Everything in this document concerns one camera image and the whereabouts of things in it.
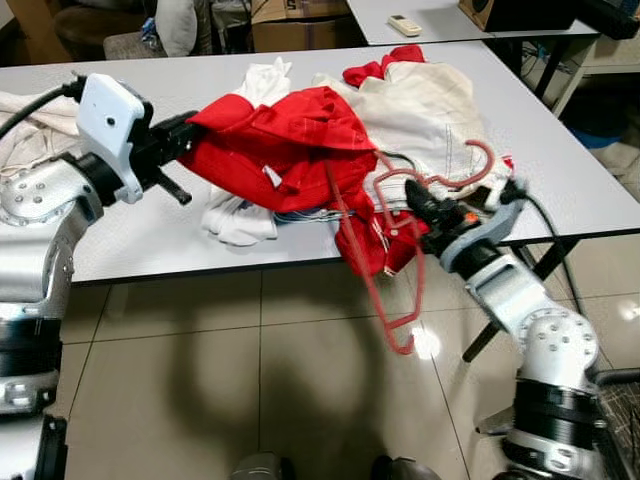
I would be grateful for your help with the red garment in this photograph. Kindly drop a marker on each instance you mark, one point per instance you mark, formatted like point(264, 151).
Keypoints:
point(290, 130)

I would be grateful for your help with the red clothes hanger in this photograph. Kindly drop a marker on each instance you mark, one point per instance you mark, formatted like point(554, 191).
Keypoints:
point(399, 343)

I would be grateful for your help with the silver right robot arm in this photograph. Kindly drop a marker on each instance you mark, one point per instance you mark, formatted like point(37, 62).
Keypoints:
point(545, 340)

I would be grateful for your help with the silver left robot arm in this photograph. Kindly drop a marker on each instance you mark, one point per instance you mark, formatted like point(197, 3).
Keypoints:
point(40, 195)

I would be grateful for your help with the white crumpled cloth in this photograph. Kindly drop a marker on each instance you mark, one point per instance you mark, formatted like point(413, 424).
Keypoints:
point(235, 220)
point(265, 80)

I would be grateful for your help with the large cream garment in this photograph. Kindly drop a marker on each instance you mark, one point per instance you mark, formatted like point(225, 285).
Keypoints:
point(420, 110)

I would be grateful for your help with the white pillow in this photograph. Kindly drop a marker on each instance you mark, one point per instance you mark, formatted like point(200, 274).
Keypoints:
point(177, 25)

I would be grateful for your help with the white table black legs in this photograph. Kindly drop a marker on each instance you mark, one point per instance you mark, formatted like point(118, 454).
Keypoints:
point(440, 20)
point(560, 180)

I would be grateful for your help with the cream crumpled cloth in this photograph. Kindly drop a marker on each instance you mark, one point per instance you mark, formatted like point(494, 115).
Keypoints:
point(30, 140)

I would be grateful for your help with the blue bin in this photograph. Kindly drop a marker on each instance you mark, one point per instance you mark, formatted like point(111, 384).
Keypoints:
point(595, 125)

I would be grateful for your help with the brown chair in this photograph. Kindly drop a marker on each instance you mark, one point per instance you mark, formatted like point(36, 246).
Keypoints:
point(95, 25)

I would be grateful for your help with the small red cloth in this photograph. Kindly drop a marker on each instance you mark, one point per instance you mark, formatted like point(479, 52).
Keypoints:
point(385, 65)

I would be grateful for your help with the white side table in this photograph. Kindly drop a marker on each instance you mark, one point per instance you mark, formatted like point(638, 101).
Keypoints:
point(610, 55)

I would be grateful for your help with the brown cardboard box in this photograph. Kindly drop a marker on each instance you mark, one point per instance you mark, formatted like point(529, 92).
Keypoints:
point(300, 25)

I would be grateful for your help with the white remote control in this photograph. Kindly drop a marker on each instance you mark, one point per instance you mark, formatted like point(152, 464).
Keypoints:
point(405, 25)

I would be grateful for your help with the black device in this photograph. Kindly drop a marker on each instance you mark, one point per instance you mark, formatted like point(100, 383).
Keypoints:
point(610, 15)

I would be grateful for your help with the grey robot right leg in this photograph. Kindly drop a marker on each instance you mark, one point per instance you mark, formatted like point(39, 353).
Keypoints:
point(405, 468)

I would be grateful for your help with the grey robot leg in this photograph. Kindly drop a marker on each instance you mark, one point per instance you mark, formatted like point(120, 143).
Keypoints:
point(262, 467)
point(405, 468)

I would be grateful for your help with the black chair checkered cushion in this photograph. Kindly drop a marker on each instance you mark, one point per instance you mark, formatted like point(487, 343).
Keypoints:
point(625, 420)

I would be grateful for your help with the grey robot left leg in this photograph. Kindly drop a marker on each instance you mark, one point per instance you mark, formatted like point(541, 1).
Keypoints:
point(262, 467)

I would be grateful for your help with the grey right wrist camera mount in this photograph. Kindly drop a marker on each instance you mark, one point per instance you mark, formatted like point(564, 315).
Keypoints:
point(490, 232)

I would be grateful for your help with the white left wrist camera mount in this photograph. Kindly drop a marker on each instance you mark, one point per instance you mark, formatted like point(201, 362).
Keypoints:
point(105, 115)

